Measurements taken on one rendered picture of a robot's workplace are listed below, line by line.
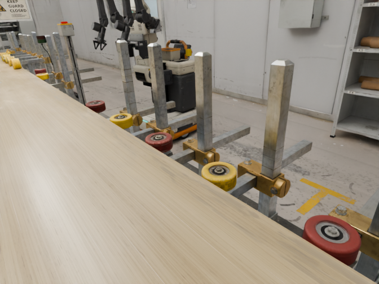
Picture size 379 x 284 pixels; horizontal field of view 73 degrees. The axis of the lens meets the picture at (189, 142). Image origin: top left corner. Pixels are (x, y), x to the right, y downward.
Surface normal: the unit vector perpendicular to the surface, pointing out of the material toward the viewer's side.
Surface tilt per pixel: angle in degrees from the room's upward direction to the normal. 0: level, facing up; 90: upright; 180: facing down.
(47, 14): 90
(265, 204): 90
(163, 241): 0
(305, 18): 90
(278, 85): 90
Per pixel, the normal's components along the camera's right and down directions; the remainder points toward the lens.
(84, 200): -0.05, -0.90
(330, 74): -0.77, 0.31
